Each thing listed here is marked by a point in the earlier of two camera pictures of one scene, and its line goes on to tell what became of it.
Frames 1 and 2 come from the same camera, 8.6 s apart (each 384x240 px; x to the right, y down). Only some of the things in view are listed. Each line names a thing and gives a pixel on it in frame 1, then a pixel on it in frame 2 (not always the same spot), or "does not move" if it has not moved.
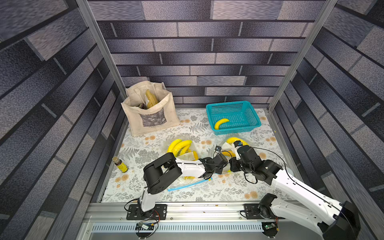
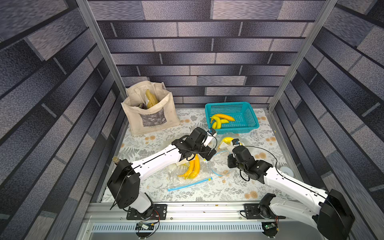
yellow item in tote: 151,98 does not move
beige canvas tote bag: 162,115 does not move
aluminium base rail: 193,221 does not move
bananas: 231,140 to 217,119
